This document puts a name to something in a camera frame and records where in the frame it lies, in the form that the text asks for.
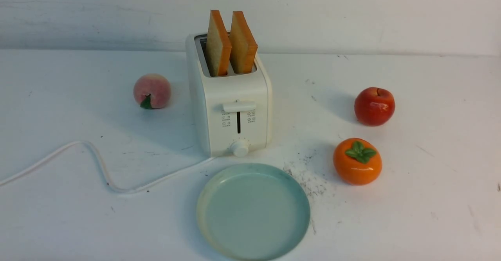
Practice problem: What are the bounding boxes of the toast slice orange crust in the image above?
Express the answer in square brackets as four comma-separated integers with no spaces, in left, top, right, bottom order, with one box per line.
[206,10,232,77]

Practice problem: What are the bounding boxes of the white two-slot toaster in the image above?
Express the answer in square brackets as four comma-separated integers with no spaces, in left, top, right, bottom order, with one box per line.
[186,33,273,157]

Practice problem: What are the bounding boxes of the pale green round plate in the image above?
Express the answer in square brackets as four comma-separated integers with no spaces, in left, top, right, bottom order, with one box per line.
[196,163,311,261]

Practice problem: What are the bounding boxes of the pink peach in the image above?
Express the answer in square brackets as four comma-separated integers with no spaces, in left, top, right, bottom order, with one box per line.
[133,74,172,110]

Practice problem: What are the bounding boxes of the orange persimmon green leaves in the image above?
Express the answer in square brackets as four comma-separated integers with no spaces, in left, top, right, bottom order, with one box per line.
[333,138,383,185]

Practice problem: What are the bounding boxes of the red apple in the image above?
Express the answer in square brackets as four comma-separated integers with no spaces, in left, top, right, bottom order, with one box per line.
[354,87,396,126]

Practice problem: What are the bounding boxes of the white toaster power cord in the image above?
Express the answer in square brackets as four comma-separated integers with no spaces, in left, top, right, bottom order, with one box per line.
[0,140,215,194]

